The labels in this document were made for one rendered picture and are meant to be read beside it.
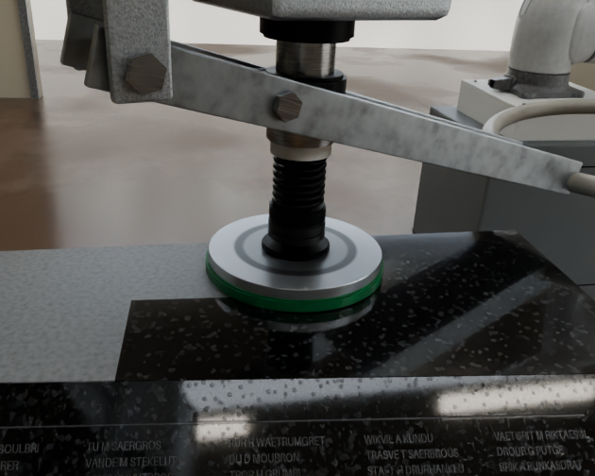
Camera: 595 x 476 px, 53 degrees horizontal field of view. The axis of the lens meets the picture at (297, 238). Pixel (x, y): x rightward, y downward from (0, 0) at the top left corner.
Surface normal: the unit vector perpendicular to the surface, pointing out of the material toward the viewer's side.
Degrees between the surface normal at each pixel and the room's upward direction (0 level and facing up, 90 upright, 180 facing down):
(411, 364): 0
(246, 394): 45
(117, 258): 0
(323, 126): 90
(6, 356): 0
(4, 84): 90
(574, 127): 90
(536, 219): 90
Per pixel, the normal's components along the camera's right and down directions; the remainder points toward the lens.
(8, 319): 0.05, -0.90
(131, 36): 0.49, 0.39
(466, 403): 0.09, -0.34
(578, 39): 0.16, 0.46
